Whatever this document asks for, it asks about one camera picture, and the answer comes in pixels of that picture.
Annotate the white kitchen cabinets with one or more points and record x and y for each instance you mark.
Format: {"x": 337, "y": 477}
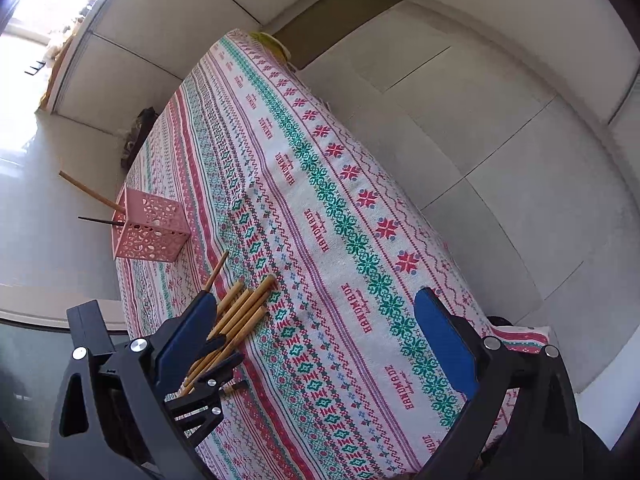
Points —
{"x": 130, "y": 54}

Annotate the brown floor mat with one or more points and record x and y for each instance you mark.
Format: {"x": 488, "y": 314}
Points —
{"x": 324, "y": 24}

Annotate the patterned tablecloth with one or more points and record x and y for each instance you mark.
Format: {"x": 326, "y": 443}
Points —
{"x": 341, "y": 383}

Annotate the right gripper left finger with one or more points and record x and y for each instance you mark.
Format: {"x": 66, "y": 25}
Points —
{"x": 111, "y": 420}

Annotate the black chopstick in basket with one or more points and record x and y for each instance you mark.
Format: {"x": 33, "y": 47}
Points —
{"x": 100, "y": 220}

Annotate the wooden chopstick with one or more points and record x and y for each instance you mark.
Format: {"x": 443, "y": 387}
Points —
{"x": 224, "y": 304}
{"x": 234, "y": 325}
{"x": 207, "y": 287}
{"x": 92, "y": 193}
{"x": 227, "y": 319}
{"x": 236, "y": 335}

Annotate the dark trash bin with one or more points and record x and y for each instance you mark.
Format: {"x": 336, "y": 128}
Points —
{"x": 137, "y": 135}

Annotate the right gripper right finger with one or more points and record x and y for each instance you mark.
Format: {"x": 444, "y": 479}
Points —
{"x": 543, "y": 439}

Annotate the pink perforated utensil basket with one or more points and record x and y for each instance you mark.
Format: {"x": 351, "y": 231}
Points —
{"x": 151, "y": 227}

